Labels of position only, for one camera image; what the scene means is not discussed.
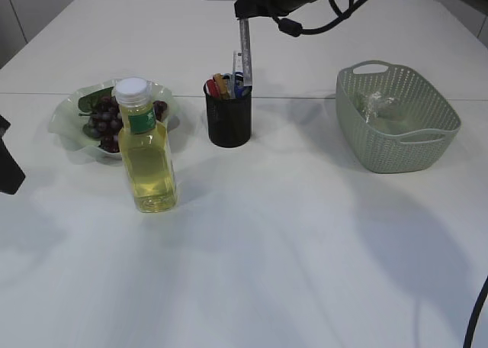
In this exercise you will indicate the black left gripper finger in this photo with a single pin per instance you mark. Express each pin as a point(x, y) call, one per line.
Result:
point(11, 174)

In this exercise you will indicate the silver glitter pen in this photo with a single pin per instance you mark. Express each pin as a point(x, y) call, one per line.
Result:
point(246, 55)

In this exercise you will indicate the clear plastic ruler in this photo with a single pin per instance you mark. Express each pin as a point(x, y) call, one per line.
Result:
point(237, 62)

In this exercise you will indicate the gold glitter pen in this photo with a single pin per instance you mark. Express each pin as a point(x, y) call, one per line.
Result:
point(221, 84)

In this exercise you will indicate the blue scissors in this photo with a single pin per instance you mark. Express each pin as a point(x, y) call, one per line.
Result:
point(235, 85)

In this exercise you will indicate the red glitter pen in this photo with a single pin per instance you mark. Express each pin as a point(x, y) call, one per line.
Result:
point(212, 88)

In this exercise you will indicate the purple artificial grape bunch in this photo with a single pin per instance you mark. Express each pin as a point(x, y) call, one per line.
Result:
point(103, 119)

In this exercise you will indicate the yellow tea bottle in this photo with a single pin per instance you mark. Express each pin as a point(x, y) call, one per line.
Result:
point(153, 184)

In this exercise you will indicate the clear plastic sheet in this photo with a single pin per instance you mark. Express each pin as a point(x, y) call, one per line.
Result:
point(377, 106)

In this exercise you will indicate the pale green wavy plate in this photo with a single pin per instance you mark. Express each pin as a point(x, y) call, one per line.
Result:
point(67, 123)

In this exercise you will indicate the black mesh pen holder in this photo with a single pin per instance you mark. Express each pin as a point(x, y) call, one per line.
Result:
point(229, 122)

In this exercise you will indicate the green plastic woven basket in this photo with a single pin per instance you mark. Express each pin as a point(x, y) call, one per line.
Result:
point(412, 143)

